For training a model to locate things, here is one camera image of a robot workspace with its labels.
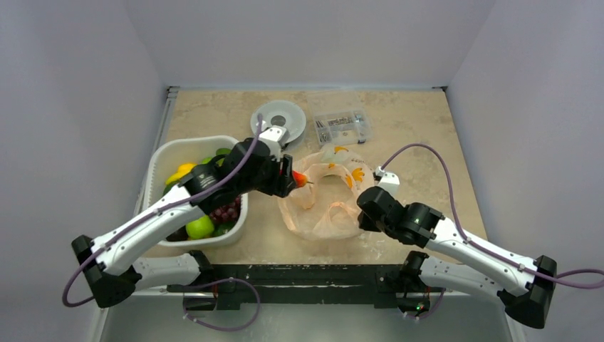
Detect red orange fake fruit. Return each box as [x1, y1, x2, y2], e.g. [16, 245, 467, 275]
[292, 171, 313, 188]

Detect green orange mango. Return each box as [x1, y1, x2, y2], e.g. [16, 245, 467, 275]
[215, 148, 231, 156]

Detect orange printed plastic bag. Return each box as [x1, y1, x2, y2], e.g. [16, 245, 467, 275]
[277, 144, 374, 240]

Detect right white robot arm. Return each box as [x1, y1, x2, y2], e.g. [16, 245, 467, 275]
[357, 186, 557, 329]

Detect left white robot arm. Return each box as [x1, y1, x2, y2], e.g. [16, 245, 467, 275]
[62, 138, 298, 308]

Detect red purple grape bunch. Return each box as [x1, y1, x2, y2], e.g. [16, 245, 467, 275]
[209, 197, 241, 225]

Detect grey filament spool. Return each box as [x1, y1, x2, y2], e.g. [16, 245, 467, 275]
[250, 100, 306, 148]

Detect yellow banana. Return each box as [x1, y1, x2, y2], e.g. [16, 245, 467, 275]
[165, 163, 197, 185]

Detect large green apple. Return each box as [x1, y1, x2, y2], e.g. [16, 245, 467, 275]
[185, 216, 214, 240]

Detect clear screw organizer box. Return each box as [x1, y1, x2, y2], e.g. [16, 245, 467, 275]
[306, 90, 373, 146]

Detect white plastic basket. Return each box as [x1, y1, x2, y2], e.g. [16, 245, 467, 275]
[142, 135, 249, 252]

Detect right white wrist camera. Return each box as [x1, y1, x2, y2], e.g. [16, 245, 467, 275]
[373, 165, 400, 197]

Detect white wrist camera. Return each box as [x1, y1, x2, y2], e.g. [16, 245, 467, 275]
[259, 126, 289, 160]
[373, 165, 400, 197]

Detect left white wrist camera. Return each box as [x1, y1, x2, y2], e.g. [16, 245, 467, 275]
[259, 126, 289, 160]

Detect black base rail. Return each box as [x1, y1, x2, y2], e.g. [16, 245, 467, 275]
[167, 252, 441, 313]

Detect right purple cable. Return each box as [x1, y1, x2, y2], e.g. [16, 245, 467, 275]
[380, 142, 604, 290]

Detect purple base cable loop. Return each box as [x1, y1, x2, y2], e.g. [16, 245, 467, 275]
[182, 275, 263, 331]

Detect aluminium frame rail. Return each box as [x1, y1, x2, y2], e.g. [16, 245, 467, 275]
[85, 86, 180, 342]

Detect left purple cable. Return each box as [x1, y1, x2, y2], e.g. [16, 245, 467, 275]
[62, 113, 264, 309]

